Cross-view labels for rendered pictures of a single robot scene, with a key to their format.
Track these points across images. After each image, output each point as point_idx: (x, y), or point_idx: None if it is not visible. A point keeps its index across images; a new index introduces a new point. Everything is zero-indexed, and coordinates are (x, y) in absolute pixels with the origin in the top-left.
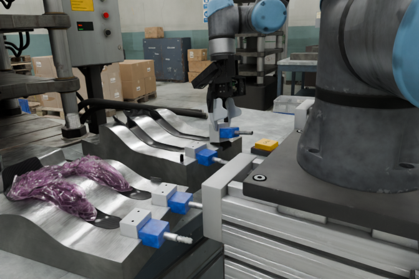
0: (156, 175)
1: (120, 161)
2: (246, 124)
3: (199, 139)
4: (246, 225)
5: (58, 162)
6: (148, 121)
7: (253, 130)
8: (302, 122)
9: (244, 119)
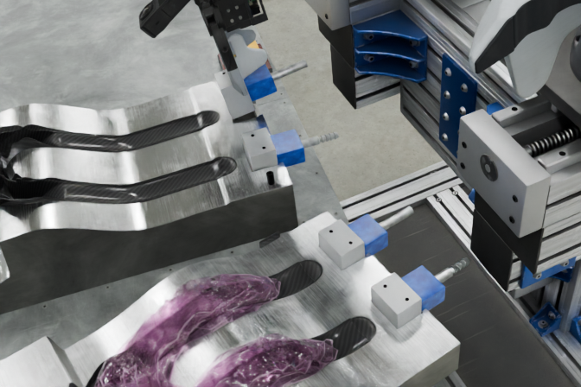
0: (217, 237)
1: (98, 270)
2: (102, 29)
3: (186, 125)
4: (575, 191)
5: (67, 362)
6: (60, 158)
7: (140, 35)
8: (343, 0)
9: (73, 18)
